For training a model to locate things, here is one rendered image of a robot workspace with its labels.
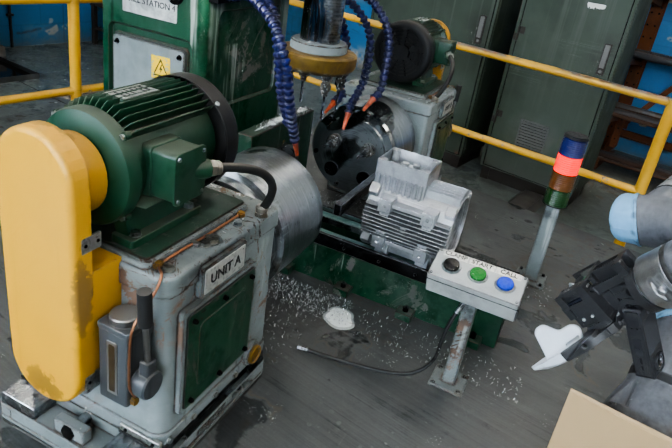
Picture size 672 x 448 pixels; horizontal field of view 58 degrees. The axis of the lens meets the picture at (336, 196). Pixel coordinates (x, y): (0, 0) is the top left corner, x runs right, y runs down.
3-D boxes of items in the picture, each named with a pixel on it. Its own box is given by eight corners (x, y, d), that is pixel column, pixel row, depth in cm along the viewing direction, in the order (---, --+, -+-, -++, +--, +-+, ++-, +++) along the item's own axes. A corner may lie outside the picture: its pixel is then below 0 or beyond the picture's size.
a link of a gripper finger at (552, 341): (511, 343, 91) (561, 305, 88) (538, 374, 90) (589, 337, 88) (511, 349, 88) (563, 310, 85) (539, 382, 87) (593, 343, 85)
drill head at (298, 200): (116, 299, 113) (116, 177, 103) (230, 227, 144) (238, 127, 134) (228, 351, 105) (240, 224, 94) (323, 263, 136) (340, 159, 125)
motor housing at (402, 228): (353, 253, 141) (367, 178, 133) (384, 223, 157) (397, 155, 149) (435, 283, 134) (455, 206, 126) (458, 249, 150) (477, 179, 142)
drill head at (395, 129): (291, 188, 169) (303, 101, 159) (352, 150, 204) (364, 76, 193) (374, 216, 161) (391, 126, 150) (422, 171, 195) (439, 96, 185)
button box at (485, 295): (424, 289, 115) (426, 271, 111) (437, 263, 119) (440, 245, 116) (514, 323, 109) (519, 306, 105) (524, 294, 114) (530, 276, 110)
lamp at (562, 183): (546, 188, 153) (551, 171, 151) (549, 180, 158) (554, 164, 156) (570, 195, 151) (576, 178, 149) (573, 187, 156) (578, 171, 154)
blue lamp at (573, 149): (556, 154, 149) (562, 137, 148) (559, 148, 154) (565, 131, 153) (582, 161, 147) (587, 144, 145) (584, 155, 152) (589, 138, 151)
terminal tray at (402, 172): (372, 187, 138) (377, 158, 135) (389, 174, 147) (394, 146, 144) (421, 204, 134) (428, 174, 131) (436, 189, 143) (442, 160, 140)
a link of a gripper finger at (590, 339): (556, 345, 89) (605, 309, 87) (564, 354, 89) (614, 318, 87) (559, 355, 85) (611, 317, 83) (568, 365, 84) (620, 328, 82)
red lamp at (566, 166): (551, 171, 151) (556, 154, 149) (554, 164, 156) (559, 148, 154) (576, 178, 149) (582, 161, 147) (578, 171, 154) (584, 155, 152)
